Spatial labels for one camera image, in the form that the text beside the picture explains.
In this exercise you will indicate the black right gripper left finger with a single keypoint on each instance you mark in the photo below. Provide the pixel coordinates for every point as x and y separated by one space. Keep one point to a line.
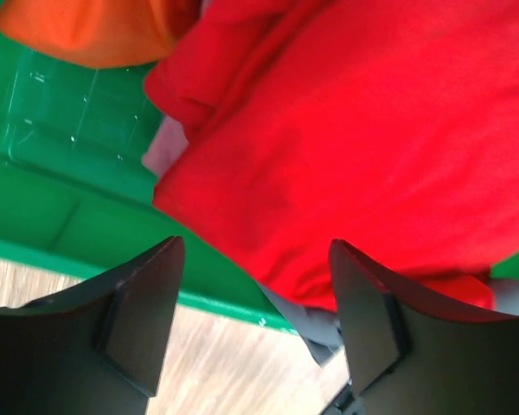
97 347

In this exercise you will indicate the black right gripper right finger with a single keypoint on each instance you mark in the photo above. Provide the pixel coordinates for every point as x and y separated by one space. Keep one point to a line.
411 350

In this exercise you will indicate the red t-shirt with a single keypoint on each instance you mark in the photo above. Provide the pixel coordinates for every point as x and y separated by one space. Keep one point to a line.
393 125

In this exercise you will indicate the grey t-shirt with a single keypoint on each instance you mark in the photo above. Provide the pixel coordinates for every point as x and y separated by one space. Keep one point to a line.
321 330

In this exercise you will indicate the green plastic bin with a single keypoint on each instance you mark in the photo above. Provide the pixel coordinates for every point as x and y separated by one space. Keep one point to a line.
75 196

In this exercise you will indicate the pink t-shirt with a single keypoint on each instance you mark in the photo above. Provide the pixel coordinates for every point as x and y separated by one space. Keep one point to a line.
166 147

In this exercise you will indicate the orange t-shirt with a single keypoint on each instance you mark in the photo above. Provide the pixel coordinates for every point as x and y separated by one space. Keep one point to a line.
99 34

